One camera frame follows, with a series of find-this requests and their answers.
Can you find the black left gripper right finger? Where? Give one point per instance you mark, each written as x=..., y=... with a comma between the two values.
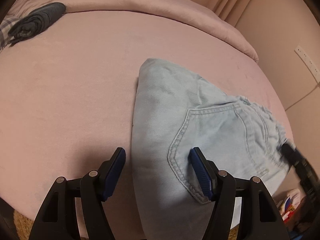
x=220, y=188

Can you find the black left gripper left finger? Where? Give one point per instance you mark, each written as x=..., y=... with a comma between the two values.
x=95, y=188

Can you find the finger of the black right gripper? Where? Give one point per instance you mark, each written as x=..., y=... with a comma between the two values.
x=309, y=180

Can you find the light blue denim pants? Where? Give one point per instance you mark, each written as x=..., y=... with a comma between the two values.
x=176, y=110

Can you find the tan fuzzy rug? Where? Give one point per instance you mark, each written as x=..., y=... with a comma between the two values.
x=23, y=225

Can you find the pink bed sheet mattress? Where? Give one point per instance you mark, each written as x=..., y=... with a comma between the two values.
x=68, y=98

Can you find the pink quilt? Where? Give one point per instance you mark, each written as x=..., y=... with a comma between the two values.
x=184, y=11

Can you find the plaid pillow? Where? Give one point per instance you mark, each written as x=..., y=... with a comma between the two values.
x=5, y=26

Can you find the dark folded jeans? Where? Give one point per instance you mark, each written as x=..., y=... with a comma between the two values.
x=36, y=22

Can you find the white wall socket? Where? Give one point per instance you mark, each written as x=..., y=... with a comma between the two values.
x=308, y=62

